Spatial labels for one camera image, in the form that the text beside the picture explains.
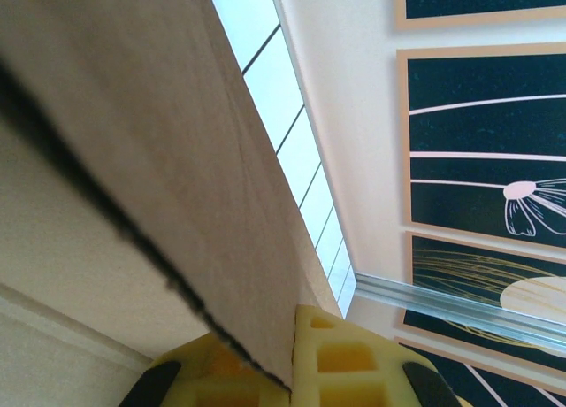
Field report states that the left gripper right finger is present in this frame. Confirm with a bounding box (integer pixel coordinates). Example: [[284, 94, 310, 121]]
[[291, 303, 465, 407]]

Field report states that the brown cardboard box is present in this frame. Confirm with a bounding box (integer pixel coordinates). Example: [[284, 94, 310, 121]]
[[0, 0, 344, 393]]

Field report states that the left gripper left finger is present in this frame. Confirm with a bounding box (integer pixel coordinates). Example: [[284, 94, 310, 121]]
[[118, 333, 292, 407]]

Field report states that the aluminium corner post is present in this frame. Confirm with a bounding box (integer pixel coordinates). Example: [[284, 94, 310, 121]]
[[353, 272, 566, 351]]

